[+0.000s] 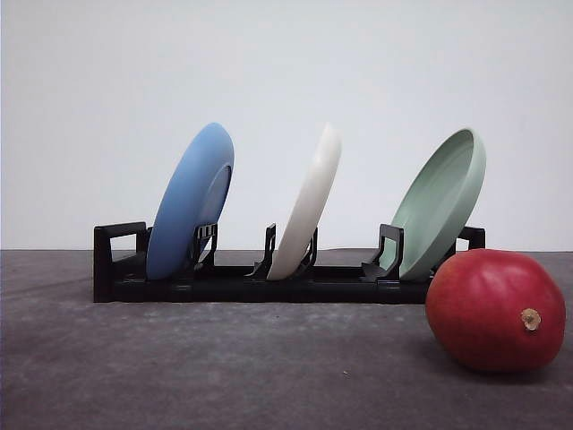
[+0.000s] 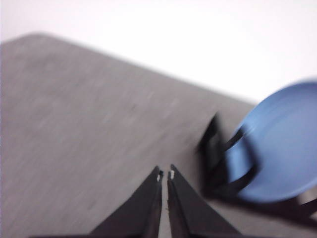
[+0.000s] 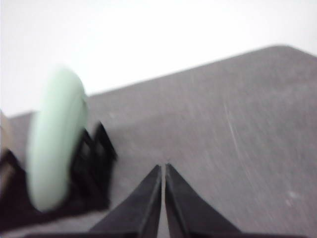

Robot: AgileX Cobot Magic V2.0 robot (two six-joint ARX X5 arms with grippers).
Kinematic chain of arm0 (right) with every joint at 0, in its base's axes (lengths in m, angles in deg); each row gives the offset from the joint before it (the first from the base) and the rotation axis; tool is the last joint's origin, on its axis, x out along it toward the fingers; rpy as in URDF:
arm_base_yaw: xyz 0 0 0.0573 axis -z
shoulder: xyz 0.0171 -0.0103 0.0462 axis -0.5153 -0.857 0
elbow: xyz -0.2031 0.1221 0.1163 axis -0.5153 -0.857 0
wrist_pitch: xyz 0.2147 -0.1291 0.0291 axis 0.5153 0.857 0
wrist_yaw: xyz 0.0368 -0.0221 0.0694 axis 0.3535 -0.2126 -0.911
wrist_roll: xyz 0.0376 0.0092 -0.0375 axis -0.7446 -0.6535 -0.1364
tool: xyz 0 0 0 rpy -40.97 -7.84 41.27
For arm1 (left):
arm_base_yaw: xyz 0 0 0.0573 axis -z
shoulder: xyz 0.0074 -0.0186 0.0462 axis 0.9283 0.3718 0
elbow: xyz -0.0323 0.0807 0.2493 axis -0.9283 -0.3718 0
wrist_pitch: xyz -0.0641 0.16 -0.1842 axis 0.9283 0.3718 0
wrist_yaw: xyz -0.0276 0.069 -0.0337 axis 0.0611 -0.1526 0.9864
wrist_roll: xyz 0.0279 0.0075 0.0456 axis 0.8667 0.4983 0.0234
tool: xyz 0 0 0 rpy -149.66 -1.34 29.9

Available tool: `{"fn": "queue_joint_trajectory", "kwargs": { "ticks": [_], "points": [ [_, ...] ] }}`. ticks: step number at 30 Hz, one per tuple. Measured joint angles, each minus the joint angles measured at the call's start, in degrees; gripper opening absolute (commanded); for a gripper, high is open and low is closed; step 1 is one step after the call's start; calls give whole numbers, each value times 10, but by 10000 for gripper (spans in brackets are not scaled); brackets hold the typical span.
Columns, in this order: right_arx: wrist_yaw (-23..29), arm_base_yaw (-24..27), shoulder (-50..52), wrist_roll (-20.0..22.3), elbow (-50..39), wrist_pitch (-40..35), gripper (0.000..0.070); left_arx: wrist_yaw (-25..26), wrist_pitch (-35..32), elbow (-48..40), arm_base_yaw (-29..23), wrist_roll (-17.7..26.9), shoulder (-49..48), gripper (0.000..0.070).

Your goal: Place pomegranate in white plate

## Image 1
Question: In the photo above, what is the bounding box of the red pomegranate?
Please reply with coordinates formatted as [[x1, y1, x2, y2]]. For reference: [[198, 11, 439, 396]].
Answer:
[[425, 249, 567, 373]]

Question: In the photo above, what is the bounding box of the blue plate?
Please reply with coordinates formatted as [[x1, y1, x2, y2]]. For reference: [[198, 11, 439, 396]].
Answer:
[[147, 124, 235, 281]]

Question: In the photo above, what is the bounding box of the black plate rack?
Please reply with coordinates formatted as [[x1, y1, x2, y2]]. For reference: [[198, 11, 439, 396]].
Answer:
[[93, 222, 486, 305]]

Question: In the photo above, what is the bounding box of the white plate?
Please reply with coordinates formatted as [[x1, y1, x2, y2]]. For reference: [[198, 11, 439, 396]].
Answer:
[[268, 123, 343, 280]]

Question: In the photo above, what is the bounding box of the green plate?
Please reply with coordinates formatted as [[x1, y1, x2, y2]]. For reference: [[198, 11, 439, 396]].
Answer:
[[383, 128, 487, 280]]

